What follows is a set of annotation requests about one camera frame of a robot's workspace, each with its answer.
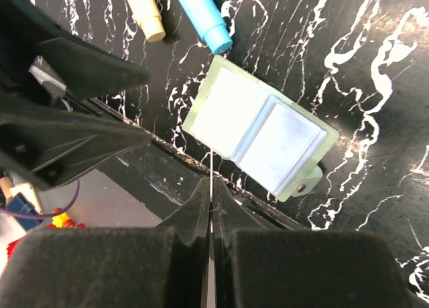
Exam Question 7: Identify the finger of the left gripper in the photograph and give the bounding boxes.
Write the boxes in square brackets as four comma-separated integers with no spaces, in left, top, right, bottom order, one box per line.
[1,0,149,100]

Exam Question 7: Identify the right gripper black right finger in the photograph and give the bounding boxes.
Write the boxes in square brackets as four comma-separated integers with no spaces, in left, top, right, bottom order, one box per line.
[214,179,422,307]

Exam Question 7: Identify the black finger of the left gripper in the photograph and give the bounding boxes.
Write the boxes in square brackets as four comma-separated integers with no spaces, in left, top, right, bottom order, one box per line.
[1,92,151,190]

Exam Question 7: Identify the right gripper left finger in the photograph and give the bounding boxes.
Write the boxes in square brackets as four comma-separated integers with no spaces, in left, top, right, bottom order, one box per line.
[1,178,210,307]

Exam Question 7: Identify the grey-green card holder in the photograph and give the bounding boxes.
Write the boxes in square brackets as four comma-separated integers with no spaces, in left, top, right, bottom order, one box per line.
[182,56,339,202]

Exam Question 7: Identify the blue plastic marker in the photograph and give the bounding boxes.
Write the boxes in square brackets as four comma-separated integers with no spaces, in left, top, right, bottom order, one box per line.
[178,0,233,55]

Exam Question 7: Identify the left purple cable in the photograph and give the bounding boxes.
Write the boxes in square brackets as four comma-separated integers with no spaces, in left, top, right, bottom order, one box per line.
[0,179,81,221]

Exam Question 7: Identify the cream wooden handle tool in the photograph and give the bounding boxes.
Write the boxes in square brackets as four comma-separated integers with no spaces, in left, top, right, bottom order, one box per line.
[127,0,166,43]

